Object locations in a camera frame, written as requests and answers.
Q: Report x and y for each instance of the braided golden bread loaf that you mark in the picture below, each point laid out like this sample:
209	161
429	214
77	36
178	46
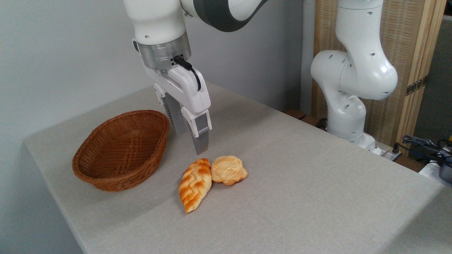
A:
194	187

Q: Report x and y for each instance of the dark metal screen hinge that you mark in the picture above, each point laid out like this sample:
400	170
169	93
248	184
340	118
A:
416	85

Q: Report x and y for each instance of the grey box device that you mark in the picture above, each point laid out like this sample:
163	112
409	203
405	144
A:
446	173

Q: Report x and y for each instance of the bamboo folding screen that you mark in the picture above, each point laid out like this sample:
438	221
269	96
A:
402	35

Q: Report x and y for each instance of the round pale bread bun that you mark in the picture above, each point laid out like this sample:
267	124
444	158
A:
229	171

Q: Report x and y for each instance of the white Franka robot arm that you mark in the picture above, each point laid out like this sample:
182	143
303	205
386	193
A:
353	70

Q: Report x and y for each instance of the brown wicker basket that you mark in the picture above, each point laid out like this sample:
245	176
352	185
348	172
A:
106	176

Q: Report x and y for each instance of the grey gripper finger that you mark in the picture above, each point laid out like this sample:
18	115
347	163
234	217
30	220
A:
201	135
175	118

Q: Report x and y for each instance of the brown wooden block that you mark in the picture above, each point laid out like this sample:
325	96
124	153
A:
295	114

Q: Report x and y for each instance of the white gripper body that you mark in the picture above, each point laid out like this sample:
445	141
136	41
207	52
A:
189	91

